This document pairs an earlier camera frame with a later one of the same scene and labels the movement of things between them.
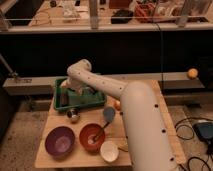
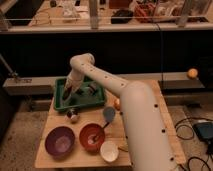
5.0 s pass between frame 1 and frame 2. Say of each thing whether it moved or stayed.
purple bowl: stayed
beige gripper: moved
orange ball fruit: stayed
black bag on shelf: stayed
